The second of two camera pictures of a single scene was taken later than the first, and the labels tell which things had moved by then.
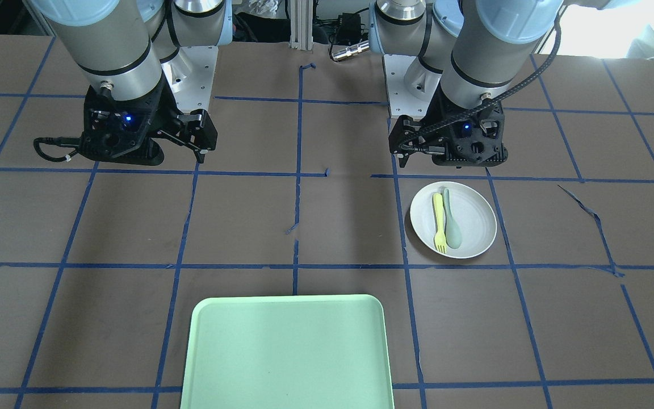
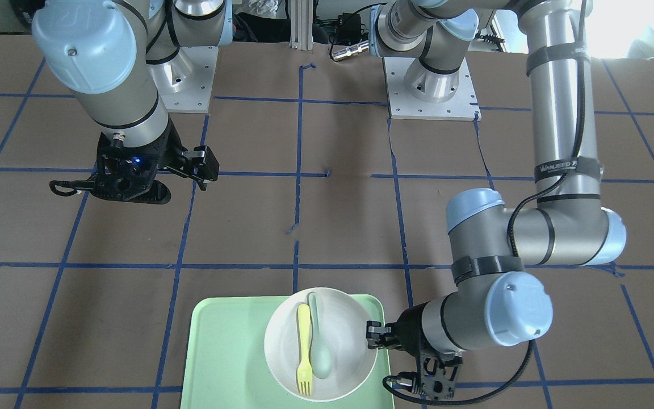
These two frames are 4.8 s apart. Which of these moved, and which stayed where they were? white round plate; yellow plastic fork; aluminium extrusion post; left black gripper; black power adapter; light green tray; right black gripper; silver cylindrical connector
Moved: white round plate; yellow plastic fork; left black gripper; right black gripper
Stayed: aluminium extrusion post; light green tray; black power adapter; silver cylindrical connector
